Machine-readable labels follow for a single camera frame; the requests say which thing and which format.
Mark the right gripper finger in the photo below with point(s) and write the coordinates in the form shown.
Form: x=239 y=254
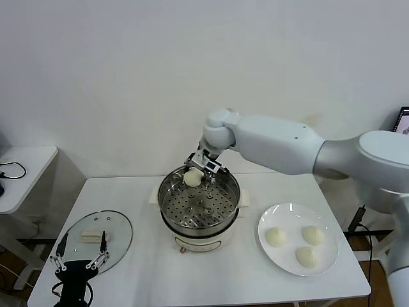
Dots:
x=189 y=161
x=211 y=179

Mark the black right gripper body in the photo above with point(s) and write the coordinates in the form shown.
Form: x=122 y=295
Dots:
x=204 y=158

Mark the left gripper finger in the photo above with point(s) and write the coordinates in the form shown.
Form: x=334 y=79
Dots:
x=60 y=247
x=103 y=243

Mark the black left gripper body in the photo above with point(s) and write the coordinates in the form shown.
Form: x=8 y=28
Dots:
x=75 y=278

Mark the glass pot lid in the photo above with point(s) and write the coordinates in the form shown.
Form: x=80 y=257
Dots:
x=91 y=236

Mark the white steamed baozi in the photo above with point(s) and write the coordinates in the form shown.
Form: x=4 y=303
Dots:
x=275 y=237
x=306 y=256
x=313 y=235
x=192 y=178

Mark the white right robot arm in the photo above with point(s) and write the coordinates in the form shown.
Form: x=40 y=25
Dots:
x=271 y=140

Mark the perforated steel steamer basket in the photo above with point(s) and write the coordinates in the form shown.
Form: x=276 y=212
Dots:
x=199 y=212

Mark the white round plate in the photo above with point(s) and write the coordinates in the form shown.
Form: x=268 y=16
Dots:
x=287 y=220

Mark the dark open laptop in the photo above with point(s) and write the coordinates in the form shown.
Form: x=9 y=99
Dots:
x=403 y=121

